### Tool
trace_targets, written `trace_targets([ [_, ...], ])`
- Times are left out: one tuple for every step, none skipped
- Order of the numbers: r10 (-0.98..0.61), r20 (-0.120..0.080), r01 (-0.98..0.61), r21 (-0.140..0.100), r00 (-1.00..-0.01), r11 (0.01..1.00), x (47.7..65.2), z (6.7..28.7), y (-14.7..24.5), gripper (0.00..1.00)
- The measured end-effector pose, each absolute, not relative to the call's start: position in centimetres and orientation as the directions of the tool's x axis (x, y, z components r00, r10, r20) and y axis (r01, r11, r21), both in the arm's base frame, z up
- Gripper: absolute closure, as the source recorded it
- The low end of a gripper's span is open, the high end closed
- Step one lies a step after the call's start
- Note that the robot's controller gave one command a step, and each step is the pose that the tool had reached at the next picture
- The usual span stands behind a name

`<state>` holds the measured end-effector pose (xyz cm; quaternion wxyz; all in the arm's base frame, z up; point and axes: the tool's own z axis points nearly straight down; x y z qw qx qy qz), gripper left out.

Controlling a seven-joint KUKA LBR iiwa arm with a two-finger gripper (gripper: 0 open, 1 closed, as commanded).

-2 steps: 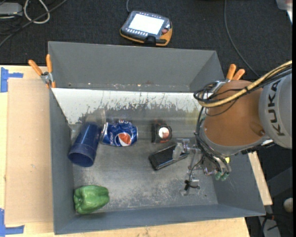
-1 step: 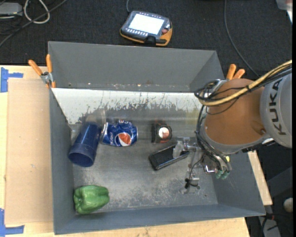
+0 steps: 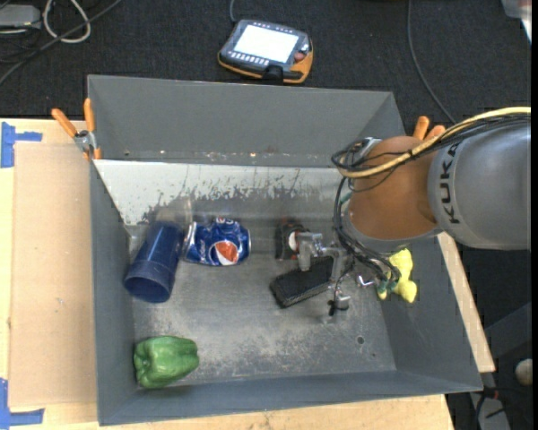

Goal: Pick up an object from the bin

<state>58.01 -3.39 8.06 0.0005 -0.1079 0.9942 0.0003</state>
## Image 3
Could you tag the grey metal bin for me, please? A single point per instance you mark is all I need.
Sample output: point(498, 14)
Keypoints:
point(251, 320)

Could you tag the brown cardboard board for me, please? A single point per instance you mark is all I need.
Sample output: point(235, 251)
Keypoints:
point(49, 262)

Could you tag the black textured flat block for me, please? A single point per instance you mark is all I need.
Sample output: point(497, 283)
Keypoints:
point(298, 285)

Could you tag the yellow soft toy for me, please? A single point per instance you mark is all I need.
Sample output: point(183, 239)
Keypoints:
point(403, 285)

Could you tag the green bell pepper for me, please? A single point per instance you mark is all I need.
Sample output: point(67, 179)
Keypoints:
point(163, 361)

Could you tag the small black and red object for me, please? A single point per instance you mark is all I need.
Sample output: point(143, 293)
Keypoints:
point(286, 240)

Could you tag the black cylinder on white bracket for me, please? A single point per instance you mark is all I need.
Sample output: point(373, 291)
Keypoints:
point(340, 303)

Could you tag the dark blue plastic cup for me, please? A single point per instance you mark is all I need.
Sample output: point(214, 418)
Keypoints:
point(154, 262)

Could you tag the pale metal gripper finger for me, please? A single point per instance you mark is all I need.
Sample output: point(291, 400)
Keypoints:
point(306, 258)
point(308, 238)

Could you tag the crushed blue soda can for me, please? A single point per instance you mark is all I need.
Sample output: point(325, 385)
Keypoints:
point(217, 242)

